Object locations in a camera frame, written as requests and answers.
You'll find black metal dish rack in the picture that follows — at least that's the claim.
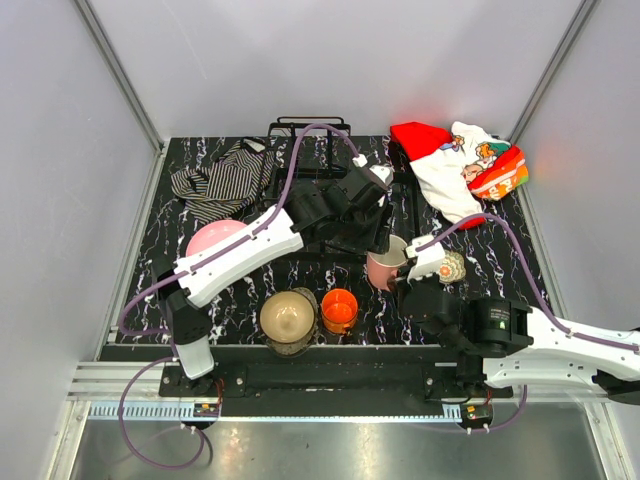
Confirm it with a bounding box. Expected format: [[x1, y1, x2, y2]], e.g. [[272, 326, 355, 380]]
[[264, 116, 413, 255]]

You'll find beige speckled bowl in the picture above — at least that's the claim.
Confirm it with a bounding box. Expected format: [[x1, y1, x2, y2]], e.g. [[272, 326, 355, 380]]
[[259, 291, 315, 343]]

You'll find pink round plate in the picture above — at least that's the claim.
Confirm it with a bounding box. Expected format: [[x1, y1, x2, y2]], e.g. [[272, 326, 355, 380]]
[[186, 219, 246, 257]]

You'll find orange plastic cup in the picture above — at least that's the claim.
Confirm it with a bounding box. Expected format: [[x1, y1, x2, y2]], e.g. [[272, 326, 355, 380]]
[[321, 288, 358, 334]]

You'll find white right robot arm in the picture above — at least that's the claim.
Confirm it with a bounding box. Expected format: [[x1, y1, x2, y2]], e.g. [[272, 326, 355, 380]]
[[389, 278, 639, 405]]

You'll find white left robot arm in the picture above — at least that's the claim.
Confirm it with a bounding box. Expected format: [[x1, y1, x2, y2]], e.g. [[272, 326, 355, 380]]
[[152, 165, 393, 396]]

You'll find pink ceramic mug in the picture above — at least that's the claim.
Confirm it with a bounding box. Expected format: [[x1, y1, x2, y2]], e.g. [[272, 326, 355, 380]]
[[366, 235, 408, 291]]

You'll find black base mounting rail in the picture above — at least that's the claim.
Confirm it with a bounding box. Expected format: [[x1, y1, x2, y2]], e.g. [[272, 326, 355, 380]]
[[159, 345, 513, 419]]

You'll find white red cartoon garment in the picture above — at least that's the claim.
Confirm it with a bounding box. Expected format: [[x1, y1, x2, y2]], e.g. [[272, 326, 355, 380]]
[[390, 121, 529, 223]]

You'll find flower-shaped patterned dish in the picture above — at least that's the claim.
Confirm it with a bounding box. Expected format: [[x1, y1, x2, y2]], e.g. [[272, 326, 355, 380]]
[[438, 250, 466, 284]]

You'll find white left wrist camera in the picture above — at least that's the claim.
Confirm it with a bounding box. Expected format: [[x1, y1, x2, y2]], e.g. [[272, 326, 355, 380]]
[[369, 165, 394, 187]]

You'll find black white striped cloth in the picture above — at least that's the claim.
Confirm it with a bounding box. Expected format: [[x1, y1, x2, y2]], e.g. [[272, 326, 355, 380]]
[[171, 137, 275, 224]]

